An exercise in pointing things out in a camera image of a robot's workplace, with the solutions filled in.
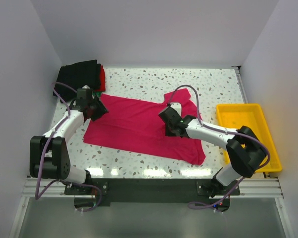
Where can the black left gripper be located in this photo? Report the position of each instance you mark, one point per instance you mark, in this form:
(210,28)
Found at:
(102,109)

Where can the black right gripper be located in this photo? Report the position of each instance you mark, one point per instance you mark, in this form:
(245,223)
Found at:
(168,133)

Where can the magenta pink t-shirt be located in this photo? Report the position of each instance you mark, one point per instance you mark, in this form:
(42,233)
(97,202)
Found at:
(134,125)

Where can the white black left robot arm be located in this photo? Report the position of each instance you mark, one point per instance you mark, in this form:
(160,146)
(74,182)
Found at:
(49,157)

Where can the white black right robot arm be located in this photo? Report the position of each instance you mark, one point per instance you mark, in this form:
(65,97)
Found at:
(246,152)

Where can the green folded t-shirt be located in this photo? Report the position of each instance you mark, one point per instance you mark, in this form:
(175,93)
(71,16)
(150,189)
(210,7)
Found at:
(98,94)

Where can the red folded t-shirt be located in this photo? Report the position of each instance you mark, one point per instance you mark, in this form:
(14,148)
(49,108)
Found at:
(102,80)

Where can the black folded t-shirt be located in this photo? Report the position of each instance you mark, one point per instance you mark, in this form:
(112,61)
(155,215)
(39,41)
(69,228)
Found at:
(79,74)

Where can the yellow plastic tray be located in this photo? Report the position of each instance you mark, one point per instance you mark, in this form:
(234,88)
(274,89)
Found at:
(252,116)

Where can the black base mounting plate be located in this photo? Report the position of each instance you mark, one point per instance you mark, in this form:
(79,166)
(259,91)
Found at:
(104,192)

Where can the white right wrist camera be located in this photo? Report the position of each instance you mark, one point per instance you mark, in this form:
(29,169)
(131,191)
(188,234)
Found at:
(177,107)

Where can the aluminium right side rail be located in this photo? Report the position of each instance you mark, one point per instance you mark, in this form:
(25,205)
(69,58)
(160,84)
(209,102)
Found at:
(239,79)

